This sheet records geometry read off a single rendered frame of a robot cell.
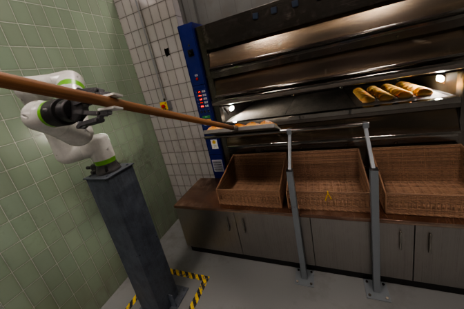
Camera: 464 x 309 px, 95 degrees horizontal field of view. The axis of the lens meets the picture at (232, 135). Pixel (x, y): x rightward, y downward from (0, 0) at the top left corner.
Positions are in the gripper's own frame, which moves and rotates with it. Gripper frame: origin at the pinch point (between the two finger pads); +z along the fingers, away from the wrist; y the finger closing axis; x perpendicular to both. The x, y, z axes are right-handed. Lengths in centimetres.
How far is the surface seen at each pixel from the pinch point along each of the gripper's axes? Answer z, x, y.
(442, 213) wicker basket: 118, -124, 60
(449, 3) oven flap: 135, -126, -67
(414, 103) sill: 120, -149, -11
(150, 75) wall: -108, -130, -69
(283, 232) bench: 23, -129, 82
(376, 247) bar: 83, -122, 83
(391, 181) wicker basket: 104, -160, 47
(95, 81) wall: -126, -83, -52
